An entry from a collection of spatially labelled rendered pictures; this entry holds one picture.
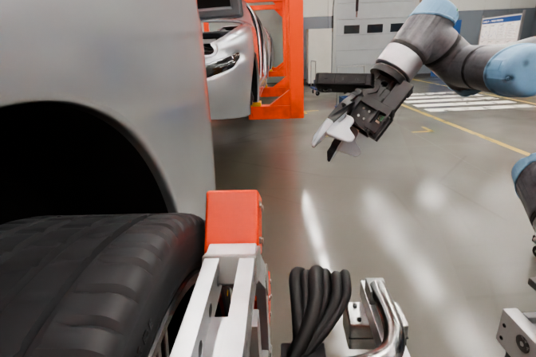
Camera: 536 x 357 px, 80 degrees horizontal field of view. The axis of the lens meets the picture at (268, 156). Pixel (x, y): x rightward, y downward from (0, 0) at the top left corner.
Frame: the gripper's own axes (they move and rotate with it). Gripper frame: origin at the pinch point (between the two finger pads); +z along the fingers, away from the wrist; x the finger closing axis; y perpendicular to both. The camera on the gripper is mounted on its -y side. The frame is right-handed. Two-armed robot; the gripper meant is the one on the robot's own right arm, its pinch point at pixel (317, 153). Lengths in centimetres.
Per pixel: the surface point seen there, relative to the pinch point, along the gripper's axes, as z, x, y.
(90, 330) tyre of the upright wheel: 20.5, -42.8, 7.3
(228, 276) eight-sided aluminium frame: 18.6, -25.5, 7.9
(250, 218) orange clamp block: 13.4, -19.7, 3.8
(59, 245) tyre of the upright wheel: 23.2, -37.9, -4.0
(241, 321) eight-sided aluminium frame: 17.3, -32.6, 13.5
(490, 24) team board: -569, 863, -92
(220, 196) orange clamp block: 13.6, -20.8, -1.4
